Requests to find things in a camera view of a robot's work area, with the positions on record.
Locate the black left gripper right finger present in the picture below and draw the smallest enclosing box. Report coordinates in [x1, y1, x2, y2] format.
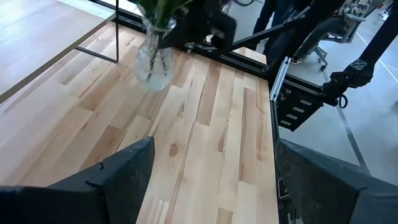
[275, 139, 398, 224]

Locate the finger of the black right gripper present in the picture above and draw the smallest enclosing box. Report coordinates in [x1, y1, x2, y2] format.
[159, 12, 200, 50]
[208, 12, 238, 54]

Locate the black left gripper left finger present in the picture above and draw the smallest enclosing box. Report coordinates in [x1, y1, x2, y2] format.
[0, 136, 155, 224]

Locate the blue artificial flower bunch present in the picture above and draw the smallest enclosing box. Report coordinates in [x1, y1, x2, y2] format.
[136, 0, 195, 82]

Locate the clear glass vase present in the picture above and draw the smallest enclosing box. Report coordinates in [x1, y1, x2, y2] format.
[134, 4, 177, 92]

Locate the person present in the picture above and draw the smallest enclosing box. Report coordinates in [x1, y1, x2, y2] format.
[290, 0, 374, 65]
[252, 0, 312, 65]

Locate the black vented control box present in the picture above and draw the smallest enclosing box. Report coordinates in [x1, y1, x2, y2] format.
[275, 86, 325, 132]

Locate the grey office chair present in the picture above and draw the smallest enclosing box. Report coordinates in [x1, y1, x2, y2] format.
[306, 6, 368, 72]

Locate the wooden shelf with black frame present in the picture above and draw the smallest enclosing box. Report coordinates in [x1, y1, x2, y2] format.
[0, 0, 121, 105]

